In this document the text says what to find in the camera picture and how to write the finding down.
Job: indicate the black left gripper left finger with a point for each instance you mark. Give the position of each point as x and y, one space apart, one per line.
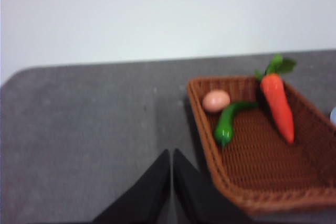
147 197

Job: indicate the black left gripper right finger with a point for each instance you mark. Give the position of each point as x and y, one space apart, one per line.
199 203

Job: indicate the blue round plate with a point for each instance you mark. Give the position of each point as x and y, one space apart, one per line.
333 115

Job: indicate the brown woven wicker basket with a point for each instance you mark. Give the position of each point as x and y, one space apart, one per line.
262 171

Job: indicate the green chili pepper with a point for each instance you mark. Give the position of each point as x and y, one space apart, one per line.
225 127

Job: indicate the pale brown egg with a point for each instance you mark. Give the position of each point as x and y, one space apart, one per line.
215 100

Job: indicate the orange carrot with green leaves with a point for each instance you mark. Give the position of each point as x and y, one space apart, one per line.
279 108

